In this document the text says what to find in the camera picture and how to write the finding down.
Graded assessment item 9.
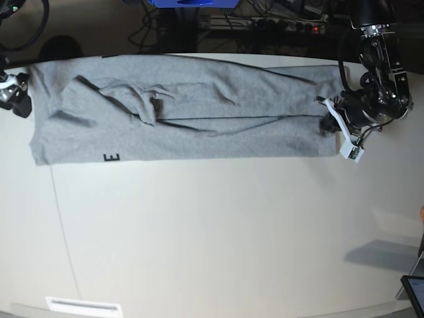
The black tablet device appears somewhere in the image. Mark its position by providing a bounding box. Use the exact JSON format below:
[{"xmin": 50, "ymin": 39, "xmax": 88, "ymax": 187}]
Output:
[{"xmin": 401, "ymin": 276, "xmax": 423, "ymax": 318}]

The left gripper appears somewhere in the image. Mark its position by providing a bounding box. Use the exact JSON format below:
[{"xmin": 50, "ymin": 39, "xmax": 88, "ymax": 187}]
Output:
[{"xmin": 319, "ymin": 97, "xmax": 377, "ymax": 136}]

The black power strip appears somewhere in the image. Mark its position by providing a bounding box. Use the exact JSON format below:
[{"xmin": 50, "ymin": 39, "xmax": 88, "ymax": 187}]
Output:
[{"xmin": 254, "ymin": 18, "xmax": 326, "ymax": 34}]

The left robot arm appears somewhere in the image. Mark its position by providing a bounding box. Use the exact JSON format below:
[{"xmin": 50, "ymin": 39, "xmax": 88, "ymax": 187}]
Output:
[{"xmin": 320, "ymin": 1, "xmax": 413, "ymax": 138}]

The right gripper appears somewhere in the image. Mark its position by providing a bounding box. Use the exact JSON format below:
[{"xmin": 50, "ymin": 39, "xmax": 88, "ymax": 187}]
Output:
[{"xmin": 1, "ymin": 72, "xmax": 32, "ymax": 118}]

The grey T-shirt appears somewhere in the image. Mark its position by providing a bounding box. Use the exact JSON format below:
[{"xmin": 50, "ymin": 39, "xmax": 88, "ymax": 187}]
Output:
[{"xmin": 28, "ymin": 55, "xmax": 341, "ymax": 166}]

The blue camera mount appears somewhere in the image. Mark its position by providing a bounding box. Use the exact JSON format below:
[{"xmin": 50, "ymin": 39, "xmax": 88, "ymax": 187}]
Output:
[{"xmin": 149, "ymin": 0, "xmax": 239, "ymax": 9}]

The white table label strip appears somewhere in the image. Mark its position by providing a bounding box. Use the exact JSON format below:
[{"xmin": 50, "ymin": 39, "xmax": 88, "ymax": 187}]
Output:
[{"xmin": 46, "ymin": 297, "xmax": 123, "ymax": 317}]

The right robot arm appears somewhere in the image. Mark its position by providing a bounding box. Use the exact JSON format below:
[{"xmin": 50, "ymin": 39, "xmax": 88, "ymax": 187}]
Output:
[{"xmin": 1, "ymin": 0, "xmax": 50, "ymax": 119}]

